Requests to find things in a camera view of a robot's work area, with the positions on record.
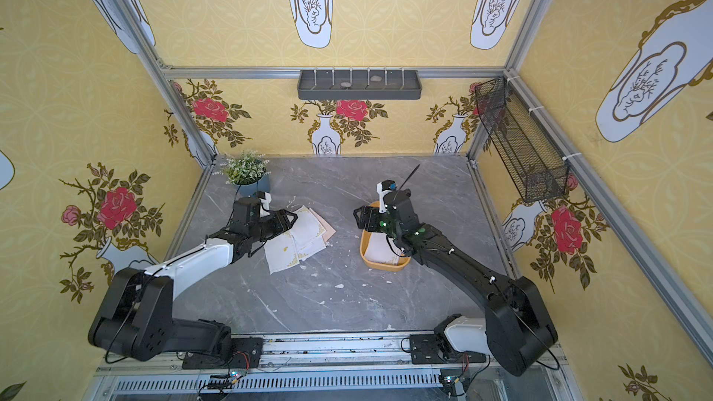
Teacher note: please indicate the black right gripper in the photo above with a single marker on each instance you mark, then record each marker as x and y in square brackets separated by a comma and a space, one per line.
[367, 217]

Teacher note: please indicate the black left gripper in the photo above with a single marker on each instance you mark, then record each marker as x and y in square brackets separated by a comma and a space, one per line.
[277, 220]

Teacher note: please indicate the pink stationery sheet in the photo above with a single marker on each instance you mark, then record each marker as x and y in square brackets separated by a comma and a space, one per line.
[326, 223]

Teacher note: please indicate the white stationery sheet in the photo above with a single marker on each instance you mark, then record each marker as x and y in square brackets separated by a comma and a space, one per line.
[307, 240]
[304, 217]
[282, 253]

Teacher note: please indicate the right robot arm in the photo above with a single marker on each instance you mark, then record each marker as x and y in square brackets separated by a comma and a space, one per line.
[517, 330]

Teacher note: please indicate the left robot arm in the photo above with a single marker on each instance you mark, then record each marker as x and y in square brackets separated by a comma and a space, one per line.
[136, 316]

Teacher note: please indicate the yellow plastic storage box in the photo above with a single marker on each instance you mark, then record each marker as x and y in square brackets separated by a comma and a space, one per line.
[404, 260]

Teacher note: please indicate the stationery paper stack in box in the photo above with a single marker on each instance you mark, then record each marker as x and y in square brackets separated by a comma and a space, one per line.
[379, 250]

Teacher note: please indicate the blue plant pot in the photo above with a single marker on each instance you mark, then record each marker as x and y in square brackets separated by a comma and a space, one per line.
[251, 190]

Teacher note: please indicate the green artificial plant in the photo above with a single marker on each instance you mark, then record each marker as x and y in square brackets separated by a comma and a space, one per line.
[246, 169]

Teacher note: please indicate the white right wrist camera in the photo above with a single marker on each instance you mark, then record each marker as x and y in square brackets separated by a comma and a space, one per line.
[383, 188]

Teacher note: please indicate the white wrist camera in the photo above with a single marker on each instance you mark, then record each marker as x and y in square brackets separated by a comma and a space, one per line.
[265, 199]
[383, 188]

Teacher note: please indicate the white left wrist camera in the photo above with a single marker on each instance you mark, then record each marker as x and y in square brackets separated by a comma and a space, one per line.
[265, 199]

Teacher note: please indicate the grey wall shelf tray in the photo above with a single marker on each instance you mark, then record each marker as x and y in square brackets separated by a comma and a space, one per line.
[359, 84]

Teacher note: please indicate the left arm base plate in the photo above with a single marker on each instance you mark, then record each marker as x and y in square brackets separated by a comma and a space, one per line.
[238, 353]

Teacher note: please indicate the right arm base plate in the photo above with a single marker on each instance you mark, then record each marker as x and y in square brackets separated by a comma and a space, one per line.
[434, 349]

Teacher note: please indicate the black wire mesh basket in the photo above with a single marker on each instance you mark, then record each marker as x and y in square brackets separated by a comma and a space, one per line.
[534, 164]

